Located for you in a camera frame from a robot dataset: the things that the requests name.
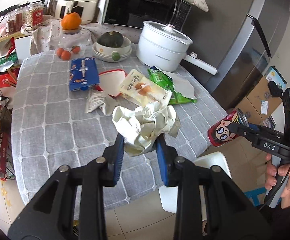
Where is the red drink can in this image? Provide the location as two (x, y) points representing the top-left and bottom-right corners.
(207, 108), (249, 147)

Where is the dark green squash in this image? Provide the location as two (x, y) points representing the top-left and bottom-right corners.
(97, 31), (124, 48)

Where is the clear glass jar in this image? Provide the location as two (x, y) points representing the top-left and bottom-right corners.
(58, 27), (93, 58)

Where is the white square trash bin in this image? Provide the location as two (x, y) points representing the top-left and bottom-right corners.
(159, 151), (232, 222)

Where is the white ceramic bowl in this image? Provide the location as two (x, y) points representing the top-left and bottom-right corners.
(92, 37), (132, 62)

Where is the white electric cooking pot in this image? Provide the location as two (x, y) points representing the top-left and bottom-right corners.
(136, 21), (218, 75)

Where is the large orange fruit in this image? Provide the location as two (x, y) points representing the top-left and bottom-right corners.
(61, 12), (82, 30)

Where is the black microwave oven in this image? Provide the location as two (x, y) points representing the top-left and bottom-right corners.
(101, 0), (191, 31)

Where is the cardboard box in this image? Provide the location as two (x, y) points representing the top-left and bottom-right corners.
(247, 77), (282, 118)
(235, 97), (263, 125)

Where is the upper cardboard box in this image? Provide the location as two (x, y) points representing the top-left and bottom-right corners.
(247, 77), (282, 118)

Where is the white paper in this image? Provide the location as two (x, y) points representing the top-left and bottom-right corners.
(112, 101), (181, 157)

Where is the beige food packet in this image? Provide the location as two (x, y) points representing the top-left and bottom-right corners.
(119, 69), (172, 107)

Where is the red label spice jar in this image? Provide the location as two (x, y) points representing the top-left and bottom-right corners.
(25, 1), (44, 31)

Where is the blue snack package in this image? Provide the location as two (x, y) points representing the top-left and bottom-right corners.
(69, 57), (99, 91)

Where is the person's right hand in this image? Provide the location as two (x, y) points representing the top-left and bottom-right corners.
(264, 153), (290, 209)

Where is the blue plastic stool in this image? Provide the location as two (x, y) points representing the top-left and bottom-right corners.
(243, 187), (282, 207)

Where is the grey checked tablecloth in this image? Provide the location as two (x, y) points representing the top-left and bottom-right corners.
(11, 50), (226, 203)

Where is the green snack bag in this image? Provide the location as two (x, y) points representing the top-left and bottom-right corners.
(147, 67), (197, 105)

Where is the lower cardboard box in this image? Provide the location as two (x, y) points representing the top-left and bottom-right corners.
(235, 97), (263, 125)

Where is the dark grey refrigerator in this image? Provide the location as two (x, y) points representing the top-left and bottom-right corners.
(181, 0), (290, 109)

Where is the torn grey cardboard piece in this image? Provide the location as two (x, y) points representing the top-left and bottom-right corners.
(163, 71), (196, 99)

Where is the small tangerine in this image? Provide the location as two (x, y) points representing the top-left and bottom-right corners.
(60, 50), (71, 61)
(71, 46), (81, 54)

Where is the red white paper bowl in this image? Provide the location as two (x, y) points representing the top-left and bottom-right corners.
(95, 69), (127, 98)

